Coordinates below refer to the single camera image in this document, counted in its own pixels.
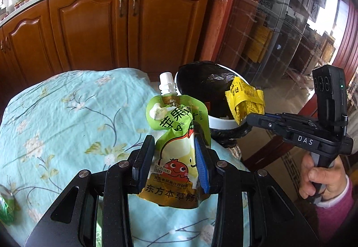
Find person's right hand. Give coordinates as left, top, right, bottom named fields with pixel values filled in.
left=300, top=152, right=350, bottom=204

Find wooden lower kitchen cabinets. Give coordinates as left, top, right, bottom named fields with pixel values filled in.
left=0, top=0, right=210, bottom=97

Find yellow snack packet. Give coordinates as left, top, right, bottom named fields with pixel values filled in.
left=225, top=77, right=265, bottom=125

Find white trash can black bag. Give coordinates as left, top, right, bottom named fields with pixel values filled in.
left=174, top=60, right=258, bottom=150

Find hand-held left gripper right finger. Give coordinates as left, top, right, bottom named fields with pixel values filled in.
left=193, top=122, right=315, bottom=247

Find green juice pouch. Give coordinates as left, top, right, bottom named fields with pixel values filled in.
left=138, top=72, right=211, bottom=210

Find person's right forearm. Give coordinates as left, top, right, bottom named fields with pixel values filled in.
left=315, top=174, right=358, bottom=247

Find glass door panel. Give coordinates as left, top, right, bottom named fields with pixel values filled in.
left=221, top=0, right=350, bottom=125

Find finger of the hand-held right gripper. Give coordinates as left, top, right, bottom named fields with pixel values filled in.
left=245, top=113, right=291, bottom=136
left=264, top=113, right=319, bottom=125

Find yellow box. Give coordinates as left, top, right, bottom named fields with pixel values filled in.
left=246, top=23, right=273, bottom=63

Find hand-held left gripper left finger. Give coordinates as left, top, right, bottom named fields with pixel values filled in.
left=25, top=135, right=155, bottom=247

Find teal floral tablecloth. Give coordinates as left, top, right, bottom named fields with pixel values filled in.
left=0, top=68, right=252, bottom=247

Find green plastic bag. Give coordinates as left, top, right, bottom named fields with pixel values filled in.
left=0, top=184, right=20, bottom=225

